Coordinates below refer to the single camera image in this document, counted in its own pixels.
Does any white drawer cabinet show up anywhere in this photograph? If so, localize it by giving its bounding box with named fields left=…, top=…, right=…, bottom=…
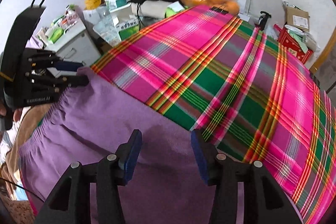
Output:
left=45, top=19, right=101, bottom=67

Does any black binder clip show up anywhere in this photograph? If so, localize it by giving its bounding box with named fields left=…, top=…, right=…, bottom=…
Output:
left=211, top=7, right=228, bottom=15

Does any green white medicine box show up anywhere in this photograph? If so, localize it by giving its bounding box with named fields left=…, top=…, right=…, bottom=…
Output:
left=93, top=0, right=139, bottom=47

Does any purple knit sweater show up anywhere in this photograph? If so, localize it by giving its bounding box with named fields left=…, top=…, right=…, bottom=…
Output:
left=19, top=68, right=216, bottom=223

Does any brown cardboard parcel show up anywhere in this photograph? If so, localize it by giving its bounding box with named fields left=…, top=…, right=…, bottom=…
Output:
left=282, top=1, right=310, bottom=32

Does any red gift box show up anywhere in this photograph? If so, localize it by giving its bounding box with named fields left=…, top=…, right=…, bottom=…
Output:
left=273, top=24, right=313, bottom=64

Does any white small carton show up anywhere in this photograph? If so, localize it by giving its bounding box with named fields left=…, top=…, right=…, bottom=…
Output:
left=236, top=0, right=251, bottom=22

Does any pink green plaid tablecloth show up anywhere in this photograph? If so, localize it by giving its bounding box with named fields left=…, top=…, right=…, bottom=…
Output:
left=92, top=6, right=335, bottom=223

